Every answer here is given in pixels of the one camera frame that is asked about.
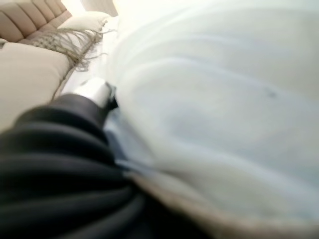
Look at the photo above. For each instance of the grey knitted fringed cushion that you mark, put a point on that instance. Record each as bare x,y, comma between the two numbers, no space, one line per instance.
54,41

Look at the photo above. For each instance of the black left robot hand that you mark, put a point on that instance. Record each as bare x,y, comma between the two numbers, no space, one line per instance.
62,174

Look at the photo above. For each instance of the white duvet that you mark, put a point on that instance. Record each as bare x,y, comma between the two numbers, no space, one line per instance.
211,99

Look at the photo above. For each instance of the large beige pillow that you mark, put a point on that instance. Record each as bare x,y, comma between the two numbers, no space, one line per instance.
30,79

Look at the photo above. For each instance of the tufted upholstered headboard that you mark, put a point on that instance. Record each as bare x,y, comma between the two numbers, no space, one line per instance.
27,17

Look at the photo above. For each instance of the beige bed cover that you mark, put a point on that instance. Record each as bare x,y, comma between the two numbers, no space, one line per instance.
199,207

